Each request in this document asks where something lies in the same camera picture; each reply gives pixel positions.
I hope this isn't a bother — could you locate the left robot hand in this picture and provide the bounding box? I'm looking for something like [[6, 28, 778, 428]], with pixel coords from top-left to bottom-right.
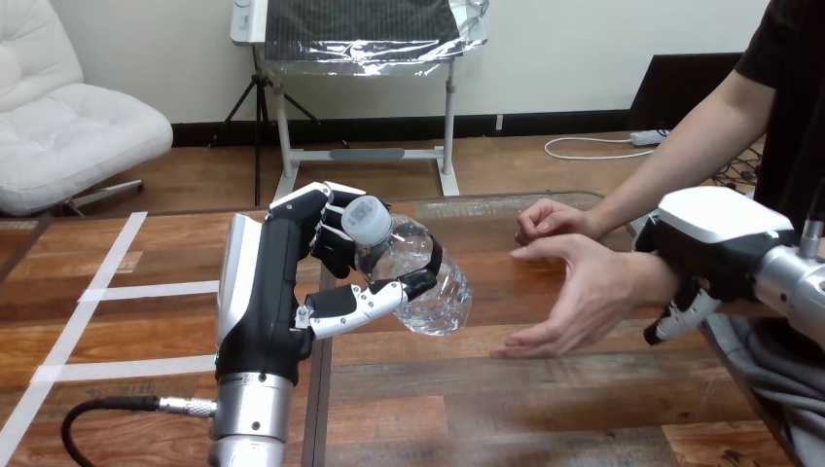
[[214, 181, 446, 386]]

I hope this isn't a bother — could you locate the dark screen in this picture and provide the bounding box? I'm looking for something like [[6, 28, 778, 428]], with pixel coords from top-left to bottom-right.
[[628, 53, 746, 134]]

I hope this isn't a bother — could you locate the clear water bottle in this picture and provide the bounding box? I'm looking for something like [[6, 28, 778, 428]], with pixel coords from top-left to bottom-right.
[[340, 195, 473, 338]]

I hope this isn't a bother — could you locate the white cushioned chair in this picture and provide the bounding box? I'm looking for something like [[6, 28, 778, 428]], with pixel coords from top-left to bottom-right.
[[0, 0, 174, 218]]

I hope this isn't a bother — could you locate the tangle of cables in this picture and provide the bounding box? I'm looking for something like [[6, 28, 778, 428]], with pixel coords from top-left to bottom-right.
[[710, 142, 767, 194]]

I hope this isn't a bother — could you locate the person's hand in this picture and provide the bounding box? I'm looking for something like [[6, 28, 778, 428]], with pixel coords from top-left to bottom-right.
[[514, 198, 604, 248], [489, 233, 654, 361]]

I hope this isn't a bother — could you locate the foil sheet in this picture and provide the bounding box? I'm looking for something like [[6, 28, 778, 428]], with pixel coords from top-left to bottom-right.
[[263, 0, 491, 79]]

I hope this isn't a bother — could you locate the white power cable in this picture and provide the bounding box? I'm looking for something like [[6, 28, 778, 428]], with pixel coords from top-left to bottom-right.
[[544, 135, 656, 162]]

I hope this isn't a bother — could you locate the black tripod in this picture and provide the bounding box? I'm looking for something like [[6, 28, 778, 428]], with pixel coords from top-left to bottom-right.
[[222, 48, 321, 207]]

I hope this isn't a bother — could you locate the white desk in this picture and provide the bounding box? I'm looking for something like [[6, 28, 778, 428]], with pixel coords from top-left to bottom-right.
[[230, 0, 463, 202]]

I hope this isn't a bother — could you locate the person's body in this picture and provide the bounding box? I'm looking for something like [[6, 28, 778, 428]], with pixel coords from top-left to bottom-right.
[[699, 0, 825, 467]]

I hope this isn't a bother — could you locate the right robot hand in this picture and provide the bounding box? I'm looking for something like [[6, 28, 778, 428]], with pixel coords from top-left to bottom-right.
[[634, 186, 801, 346]]

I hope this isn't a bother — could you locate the black cable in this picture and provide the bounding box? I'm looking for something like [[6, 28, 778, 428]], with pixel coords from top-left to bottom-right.
[[60, 396, 219, 467], [799, 187, 825, 261]]

